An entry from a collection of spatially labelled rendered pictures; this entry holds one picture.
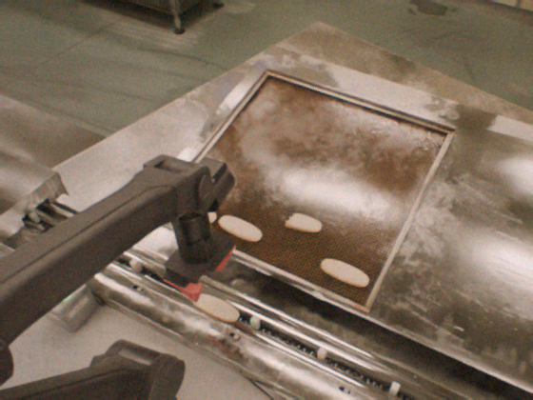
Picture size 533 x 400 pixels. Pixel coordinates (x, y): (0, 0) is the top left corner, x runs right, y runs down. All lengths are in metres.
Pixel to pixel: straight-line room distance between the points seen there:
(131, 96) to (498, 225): 2.47
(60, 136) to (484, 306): 1.14
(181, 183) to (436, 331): 0.52
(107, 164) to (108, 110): 1.71
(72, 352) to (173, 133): 0.65
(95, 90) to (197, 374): 2.50
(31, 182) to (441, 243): 0.86
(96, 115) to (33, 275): 2.54
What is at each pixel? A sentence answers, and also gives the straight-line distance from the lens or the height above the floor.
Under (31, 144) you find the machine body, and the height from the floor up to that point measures 0.82.
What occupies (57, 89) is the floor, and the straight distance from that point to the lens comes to 3.29.
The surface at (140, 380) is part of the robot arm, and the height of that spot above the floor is 1.01.
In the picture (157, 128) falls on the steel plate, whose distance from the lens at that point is 1.38.
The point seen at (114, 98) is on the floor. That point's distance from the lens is 3.09.
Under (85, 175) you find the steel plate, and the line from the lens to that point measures 1.29.
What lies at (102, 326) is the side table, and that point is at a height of 0.82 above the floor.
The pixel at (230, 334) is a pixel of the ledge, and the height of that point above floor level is 0.86.
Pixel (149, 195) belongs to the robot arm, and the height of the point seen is 1.23.
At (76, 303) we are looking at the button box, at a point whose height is 0.88.
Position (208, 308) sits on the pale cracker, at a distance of 0.91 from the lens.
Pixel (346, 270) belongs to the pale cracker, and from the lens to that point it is 0.89.
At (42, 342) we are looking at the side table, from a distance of 1.02.
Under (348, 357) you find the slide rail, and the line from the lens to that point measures 0.86.
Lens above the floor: 1.62
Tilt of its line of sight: 52 degrees down
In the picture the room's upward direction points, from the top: 5 degrees clockwise
